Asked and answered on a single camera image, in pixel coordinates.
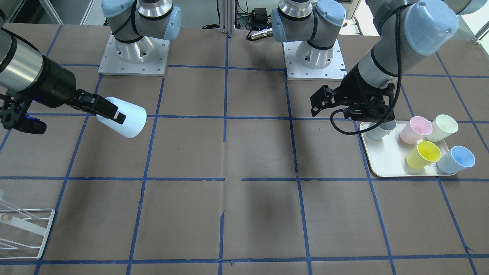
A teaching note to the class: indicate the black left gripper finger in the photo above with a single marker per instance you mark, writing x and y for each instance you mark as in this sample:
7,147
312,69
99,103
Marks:
324,98

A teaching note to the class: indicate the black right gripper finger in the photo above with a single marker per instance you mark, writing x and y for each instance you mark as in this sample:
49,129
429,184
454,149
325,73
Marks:
96,105

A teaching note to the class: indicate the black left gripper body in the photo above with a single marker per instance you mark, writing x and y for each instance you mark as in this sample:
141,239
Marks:
352,87

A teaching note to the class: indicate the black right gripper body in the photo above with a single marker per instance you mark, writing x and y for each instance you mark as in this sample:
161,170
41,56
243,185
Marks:
57,86

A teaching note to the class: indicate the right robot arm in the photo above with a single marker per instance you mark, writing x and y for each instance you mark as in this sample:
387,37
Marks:
30,76

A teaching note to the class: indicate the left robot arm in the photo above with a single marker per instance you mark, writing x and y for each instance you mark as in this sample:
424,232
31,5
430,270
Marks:
410,30

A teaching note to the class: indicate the grey plastic cup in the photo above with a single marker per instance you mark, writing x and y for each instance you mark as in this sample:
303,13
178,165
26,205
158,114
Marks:
382,130

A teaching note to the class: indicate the pink plastic cup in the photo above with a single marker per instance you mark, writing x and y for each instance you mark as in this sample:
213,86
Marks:
416,129

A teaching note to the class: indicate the yellow plastic cup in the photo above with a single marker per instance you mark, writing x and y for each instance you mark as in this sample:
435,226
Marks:
423,154

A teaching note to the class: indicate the cream white plastic cup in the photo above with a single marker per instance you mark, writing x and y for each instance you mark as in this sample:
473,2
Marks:
442,127

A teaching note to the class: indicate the white plastic tray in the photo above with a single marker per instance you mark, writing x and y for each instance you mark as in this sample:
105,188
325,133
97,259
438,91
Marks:
387,156

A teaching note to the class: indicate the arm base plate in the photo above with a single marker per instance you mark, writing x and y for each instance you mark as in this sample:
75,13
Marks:
315,63
146,57

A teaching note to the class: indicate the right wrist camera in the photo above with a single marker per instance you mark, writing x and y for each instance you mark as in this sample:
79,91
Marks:
14,114

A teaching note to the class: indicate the aluminium frame post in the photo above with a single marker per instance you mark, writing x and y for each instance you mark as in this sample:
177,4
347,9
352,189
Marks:
227,13

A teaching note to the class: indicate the white wire dish rack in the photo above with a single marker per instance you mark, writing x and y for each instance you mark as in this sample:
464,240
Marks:
24,232

